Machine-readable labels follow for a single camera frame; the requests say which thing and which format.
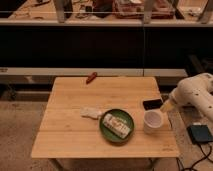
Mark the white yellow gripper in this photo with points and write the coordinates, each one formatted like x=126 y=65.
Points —
x=166 y=106

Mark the white ceramic cup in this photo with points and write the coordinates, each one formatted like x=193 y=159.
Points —
x=152 y=121

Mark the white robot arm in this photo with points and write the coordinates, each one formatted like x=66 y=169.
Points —
x=196 y=91

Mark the black phone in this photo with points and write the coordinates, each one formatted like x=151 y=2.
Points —
x=152 y=104

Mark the black box on floor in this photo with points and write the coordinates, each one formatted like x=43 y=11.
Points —
x=199 y=134

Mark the green round plate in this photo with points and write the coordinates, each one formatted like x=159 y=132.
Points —
x=125 y=118

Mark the crumpled white cloth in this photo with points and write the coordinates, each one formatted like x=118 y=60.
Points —
x=92 y=113

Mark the red brown small tool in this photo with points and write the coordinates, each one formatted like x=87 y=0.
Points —
x=91 y=77

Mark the wooden table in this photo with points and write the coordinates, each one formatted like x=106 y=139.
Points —
x=64 y=133

